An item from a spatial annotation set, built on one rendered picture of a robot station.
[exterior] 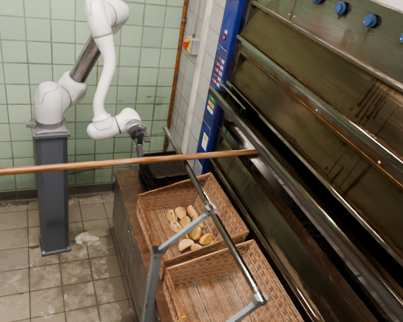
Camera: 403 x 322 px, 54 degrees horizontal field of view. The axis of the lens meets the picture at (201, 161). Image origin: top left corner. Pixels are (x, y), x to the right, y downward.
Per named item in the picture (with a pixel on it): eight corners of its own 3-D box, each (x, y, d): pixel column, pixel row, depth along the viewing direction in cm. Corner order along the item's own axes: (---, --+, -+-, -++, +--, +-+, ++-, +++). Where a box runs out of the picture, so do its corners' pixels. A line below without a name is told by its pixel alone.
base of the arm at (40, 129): (24, 120, 238) (23, 112, 235) (63, 118, 248) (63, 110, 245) (27, 135, 225) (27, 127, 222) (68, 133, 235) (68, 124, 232)
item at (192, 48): (193, 50, 275) (195, 36, 270) (198, 55, 268) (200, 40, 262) (183, 49, 272) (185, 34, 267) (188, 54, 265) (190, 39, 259)
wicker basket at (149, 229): (204, 203, 269) (212, 170, 254) (240, 266, 227) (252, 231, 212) (134, 212, 249) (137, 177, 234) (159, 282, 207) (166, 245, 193)
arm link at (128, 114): (144, 131, 220) (122, 138, 217) (137, 117, 231) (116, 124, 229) (140, 115, 213) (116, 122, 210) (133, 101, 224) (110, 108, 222)
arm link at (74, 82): (44, 98, 241) (66, 86, 259) (64, 115, 242) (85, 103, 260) (97, -7, 198) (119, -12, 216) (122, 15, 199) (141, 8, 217)
